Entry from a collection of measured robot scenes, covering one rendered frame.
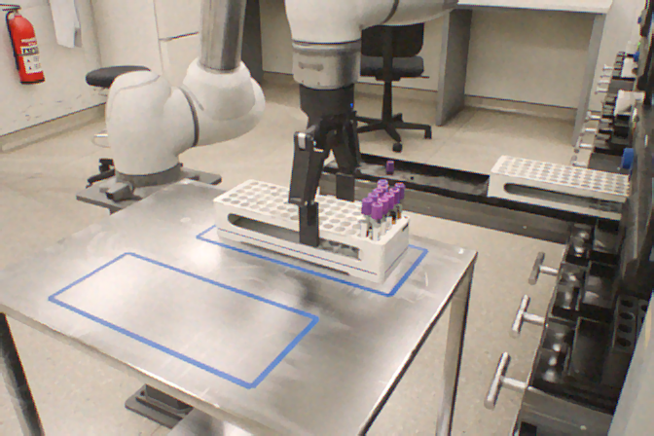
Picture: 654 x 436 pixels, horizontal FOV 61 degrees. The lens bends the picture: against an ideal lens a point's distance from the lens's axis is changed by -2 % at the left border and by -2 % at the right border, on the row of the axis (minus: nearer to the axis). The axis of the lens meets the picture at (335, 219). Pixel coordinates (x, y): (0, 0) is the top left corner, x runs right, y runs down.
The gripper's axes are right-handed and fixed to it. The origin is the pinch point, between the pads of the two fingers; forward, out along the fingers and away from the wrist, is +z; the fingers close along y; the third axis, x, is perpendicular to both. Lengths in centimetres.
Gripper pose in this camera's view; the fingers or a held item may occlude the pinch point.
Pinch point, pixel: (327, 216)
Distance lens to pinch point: 84.5
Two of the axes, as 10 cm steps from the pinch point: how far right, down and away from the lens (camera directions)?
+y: -4.9, 4.0, -7.8
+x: 8.7, 2.2, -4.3
